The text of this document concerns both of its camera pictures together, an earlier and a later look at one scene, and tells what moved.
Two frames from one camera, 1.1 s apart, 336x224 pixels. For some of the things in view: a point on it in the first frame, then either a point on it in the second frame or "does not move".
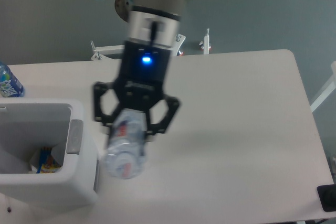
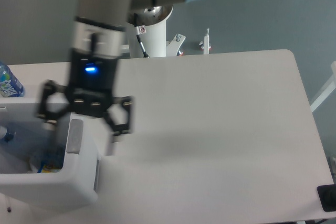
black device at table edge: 327,194 does not move
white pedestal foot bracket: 206,42 does not move
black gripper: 140,82 → 90,91
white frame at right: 327,91 does not move
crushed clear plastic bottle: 125,151 → 7,135
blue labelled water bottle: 10,86 does not move
